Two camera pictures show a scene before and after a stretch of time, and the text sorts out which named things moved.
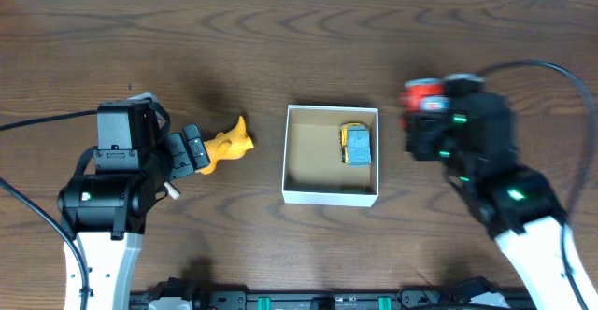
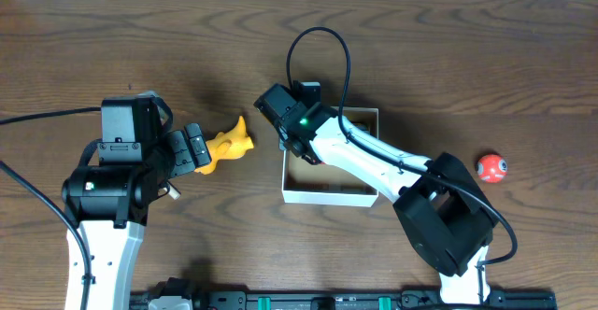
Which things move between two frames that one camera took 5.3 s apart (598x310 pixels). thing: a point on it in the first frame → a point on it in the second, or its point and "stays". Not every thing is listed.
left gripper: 177,156 stays
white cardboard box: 313,171 stays
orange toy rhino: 232,145 stays
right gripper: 428,133 → 286,136
